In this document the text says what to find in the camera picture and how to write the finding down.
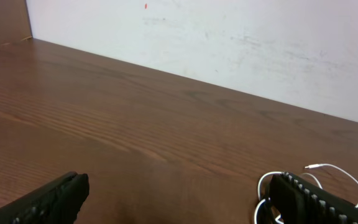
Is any white USB cable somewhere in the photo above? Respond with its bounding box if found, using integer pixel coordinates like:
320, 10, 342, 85
253, 163, 358, 224

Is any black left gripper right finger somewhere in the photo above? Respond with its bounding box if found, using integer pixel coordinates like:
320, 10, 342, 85
268, 172, 358, 224

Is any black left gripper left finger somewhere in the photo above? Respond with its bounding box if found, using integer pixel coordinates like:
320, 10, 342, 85
0, 172, 90, 224

